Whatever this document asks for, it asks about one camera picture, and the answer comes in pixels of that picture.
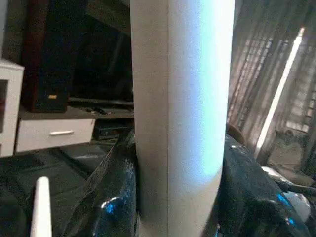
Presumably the white plastic table leg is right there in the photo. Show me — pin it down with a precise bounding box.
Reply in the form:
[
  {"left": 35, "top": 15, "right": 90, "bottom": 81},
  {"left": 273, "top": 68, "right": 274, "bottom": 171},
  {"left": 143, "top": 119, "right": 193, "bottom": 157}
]
[
  {"left": 30, "top": 176, "right": 53, "bottom": 237},
  {"left": 129, "top": 0, "right": 236, "bottom": 237}
]

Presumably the black speaker box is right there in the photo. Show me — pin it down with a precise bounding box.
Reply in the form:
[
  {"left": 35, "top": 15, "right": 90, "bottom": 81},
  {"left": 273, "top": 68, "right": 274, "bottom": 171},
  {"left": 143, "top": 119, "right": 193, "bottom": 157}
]
[{"left": 21, "top": 0, "right": 88, "bottom": 113}]

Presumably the white glass door cabinet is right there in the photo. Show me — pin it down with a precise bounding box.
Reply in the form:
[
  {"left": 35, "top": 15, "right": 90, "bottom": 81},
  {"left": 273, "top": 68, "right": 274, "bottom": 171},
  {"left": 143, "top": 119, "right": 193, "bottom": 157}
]
[{"left": 0, "top": 58, "right": 26, "bottom": 158}]

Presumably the white drawer unit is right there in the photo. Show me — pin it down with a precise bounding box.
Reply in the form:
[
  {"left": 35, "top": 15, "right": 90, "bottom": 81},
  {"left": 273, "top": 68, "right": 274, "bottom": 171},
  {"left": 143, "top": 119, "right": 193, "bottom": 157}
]
[{"left": 14, "top": 118, "right": 96, "bottom": 153}]

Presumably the black television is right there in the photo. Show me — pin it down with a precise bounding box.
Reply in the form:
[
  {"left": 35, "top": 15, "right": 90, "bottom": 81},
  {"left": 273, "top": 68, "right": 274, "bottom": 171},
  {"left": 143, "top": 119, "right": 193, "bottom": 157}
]
[{"left": 72, "top": 12, "right": 134, "bottom": 103}]

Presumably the grey window curtain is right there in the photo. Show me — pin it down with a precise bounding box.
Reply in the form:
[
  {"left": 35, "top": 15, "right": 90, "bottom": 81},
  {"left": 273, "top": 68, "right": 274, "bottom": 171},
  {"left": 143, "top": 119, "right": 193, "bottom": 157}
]
[{"left": 227, "top": 0, "right": 316, "bottom": 171}]

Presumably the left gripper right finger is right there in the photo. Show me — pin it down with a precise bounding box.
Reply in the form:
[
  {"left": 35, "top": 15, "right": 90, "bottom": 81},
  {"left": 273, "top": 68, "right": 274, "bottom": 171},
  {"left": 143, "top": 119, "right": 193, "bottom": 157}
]
[{"left": 216, "top": 133, "right": 316, "bottom": 237}]

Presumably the black mat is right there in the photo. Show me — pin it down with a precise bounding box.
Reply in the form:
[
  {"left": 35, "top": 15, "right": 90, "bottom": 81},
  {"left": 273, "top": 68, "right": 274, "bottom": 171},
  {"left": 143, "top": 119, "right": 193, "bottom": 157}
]
[{"left": 0, "top": 141, "right": 131, "bottom": 237}]

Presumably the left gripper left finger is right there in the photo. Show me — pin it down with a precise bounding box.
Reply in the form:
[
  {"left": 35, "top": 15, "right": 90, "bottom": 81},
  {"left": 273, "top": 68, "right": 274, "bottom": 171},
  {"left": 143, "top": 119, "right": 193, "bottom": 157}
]
[{"left": 63, "top": 129, "right": 139, "bottom": 237}]

